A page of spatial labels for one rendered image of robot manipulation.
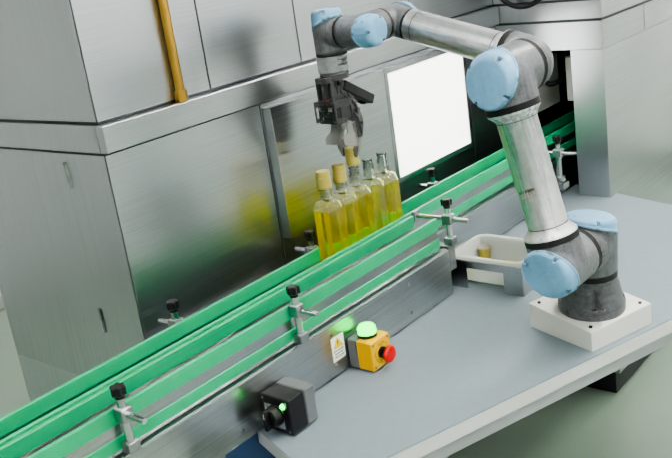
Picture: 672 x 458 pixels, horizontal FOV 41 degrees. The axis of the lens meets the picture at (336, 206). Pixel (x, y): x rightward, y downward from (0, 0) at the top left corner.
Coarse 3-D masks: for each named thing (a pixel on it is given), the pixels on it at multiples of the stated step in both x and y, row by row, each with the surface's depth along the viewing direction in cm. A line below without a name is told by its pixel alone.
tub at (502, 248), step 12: (468, 240) 247; (480, 240) 250; (492, 240) 248; (504, 240) 246; (516, 240) 243; (456, 252) 241; (468, 252) 245; (492, 252) 249; (504, 252) 246; (516, 252) 244; (504, 264) 228; (516, 264) 226
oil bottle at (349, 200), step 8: (336, 192) 220; (344, 192) 219; (352, 192) 220; (344, 200) 218; (352, 200) 220; (344, 208) 218; (352, 208) 220; (344, 216) 219; (352, 216) 220; (352, 224) 220; (360, 224) 223; (352, 232) 221; (360, 232) 223; (352, 240) 221
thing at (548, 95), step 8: (568, 56) 298; (568, 64) 298; (552, 72) 320; (568, 72) 299; (552, 80) 320; (568, 80) 300; (544, 88) 316; (552, 88) 321; (568, 88) 301; (544, 96) 316; (552, 96) 321; (568, 96) 302; (544, 104) 317; (552, 104) 322
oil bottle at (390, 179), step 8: (376, 176) 232; (384, 176) 231; (392, 176) 232; (392, 184) 232; (392, 192) 232; (392, 200) 233; (400, 200) 235; (392, 208) 233; (400, 208) 235; (392, 216) 233; (400, 216) 236
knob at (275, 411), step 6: (270, 408) 178; (276, 408) 178; (264, 414) 177; (270, 414) 177; (276, 414) 177; (282, 414) 178; (264, 420) 177; (270, 420) 178; (276, 420) 177; (282, 420) 178; (264, 426) 178; (270, 426) 178; (276, 426) 178
